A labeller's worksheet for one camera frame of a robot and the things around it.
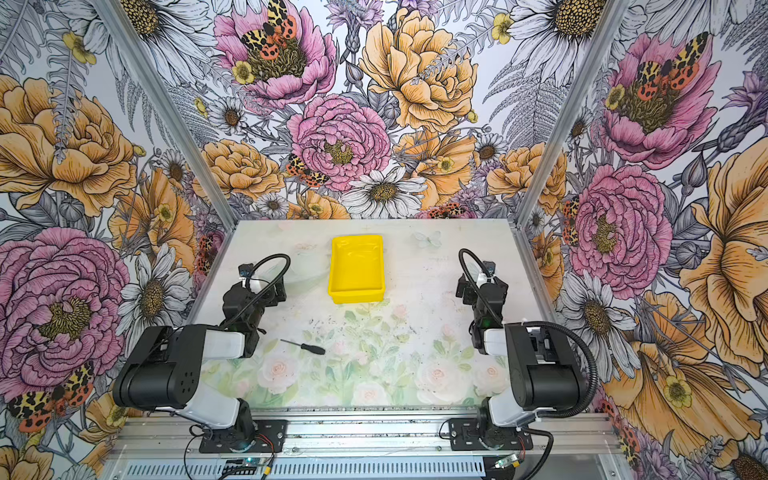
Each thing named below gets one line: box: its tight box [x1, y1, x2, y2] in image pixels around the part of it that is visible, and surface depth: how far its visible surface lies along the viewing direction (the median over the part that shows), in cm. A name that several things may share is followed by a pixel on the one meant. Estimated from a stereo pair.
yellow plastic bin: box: [328, 235, 386, 304], surface depth 102 cm
